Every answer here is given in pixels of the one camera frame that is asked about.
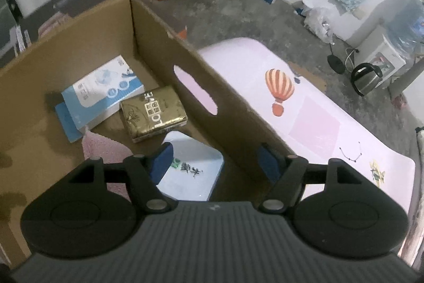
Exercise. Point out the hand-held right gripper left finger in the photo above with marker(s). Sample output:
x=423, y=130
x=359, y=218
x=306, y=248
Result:
x=162, y=162

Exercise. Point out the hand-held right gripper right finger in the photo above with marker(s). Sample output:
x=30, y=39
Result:
x=269, y=163

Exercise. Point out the light blue pouch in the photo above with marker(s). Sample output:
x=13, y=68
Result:
x=198, y=177

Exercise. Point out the gold tissue pack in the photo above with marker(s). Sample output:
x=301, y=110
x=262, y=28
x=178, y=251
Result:
x=152, y=112

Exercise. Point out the pink towel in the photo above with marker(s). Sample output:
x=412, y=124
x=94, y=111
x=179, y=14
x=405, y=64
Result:
x=99, y=148

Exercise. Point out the white blue tissue box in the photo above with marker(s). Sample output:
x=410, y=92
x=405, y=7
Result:
x=102, y=94

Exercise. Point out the brown cardboard box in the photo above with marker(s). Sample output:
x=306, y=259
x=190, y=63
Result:
x=33, y=124

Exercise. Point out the pink printed bed sheet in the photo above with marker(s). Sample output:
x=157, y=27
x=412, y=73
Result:
x=314, y=124

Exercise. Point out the black lamp base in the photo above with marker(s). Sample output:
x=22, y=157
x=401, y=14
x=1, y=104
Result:
x=336, y=62

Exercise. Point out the steel electric kettle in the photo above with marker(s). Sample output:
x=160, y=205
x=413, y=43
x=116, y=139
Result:
x=366, y=79

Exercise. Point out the crumpled white plastic bag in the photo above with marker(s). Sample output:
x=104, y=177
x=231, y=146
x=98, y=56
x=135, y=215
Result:
x=319, y=22

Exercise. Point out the white water dispenser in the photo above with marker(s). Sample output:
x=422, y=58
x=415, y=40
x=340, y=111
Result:
x=381, y=57

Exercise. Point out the dark printed cloth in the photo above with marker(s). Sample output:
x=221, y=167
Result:
x=76, y=1

